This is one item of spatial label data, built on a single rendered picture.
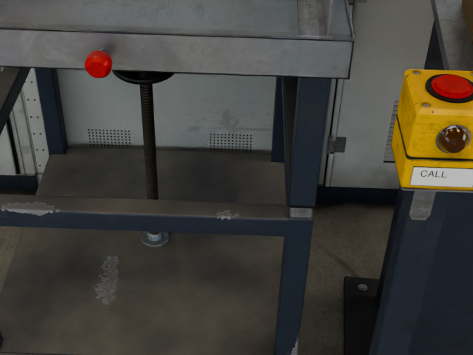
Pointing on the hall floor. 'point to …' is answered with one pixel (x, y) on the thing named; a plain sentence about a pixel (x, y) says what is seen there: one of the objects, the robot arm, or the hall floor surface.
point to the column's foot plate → (359, 314)
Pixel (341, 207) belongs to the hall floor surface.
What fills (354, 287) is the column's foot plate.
